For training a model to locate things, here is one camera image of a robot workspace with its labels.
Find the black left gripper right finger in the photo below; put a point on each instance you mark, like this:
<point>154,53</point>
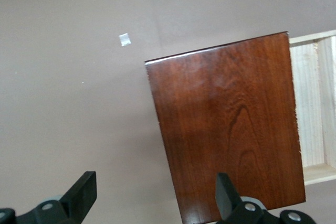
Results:
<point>225,195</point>

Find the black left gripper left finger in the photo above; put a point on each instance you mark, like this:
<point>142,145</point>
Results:
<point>80,195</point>

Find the dark red wooden cabinet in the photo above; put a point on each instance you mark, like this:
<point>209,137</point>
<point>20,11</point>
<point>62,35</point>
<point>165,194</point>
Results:
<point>225,119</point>

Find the small tape patch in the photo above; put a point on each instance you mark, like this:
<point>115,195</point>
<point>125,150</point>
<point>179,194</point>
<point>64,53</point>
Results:
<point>124,40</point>

